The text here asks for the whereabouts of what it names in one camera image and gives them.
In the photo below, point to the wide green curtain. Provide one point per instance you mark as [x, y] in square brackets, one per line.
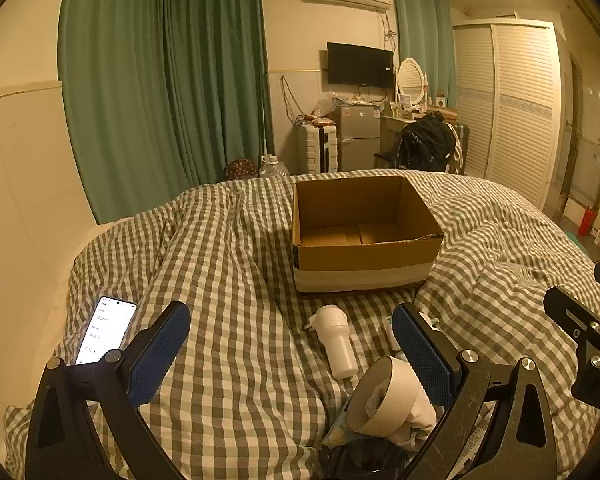
[145, 85]

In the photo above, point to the white dressing table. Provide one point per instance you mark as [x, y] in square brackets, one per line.
[390, 127]

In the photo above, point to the brown cardboard box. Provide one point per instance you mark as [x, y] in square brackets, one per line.
[365, 260]

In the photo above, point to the grey checked blanket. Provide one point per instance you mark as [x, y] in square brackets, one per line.
[230, 270]

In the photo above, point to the black bag on chair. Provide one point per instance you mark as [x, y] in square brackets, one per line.
[425, 142]

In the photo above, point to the white tape roll with cloth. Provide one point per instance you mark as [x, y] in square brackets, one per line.
[395, 390]

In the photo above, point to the red fire extinguisher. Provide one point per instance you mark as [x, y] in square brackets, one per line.
[586, 222]

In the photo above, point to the smartphone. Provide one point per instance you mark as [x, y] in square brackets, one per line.
[102, 330]

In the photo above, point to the narrow green curtain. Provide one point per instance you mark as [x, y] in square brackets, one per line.
[420, 25]

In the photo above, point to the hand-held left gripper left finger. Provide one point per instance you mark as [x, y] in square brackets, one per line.
[162, 345]

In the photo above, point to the white louvred wardrobe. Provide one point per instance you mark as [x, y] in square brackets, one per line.
[515, 110]

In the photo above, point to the silver small fridge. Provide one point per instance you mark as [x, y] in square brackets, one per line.
[358, 135]

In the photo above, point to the white oval mirror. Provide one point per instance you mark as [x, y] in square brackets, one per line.
[410, 80]

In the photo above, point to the black wall television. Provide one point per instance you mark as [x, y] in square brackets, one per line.
[360, 65]

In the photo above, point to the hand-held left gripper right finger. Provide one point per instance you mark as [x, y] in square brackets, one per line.
[422, 350]

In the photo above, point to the white suitcase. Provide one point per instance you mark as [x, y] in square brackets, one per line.
[317, 150]

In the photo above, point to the dark patterned bag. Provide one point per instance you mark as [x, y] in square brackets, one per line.
[240, 168]

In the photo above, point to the pale printed packet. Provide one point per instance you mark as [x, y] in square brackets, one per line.
[337, 430]

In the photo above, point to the white cylindrical bottle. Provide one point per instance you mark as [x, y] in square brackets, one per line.
[337, 345]

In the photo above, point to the clear water jug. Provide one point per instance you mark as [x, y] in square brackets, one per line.
[272, 167]

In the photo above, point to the white toy with blue star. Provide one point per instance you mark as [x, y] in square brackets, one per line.
[395, 337]

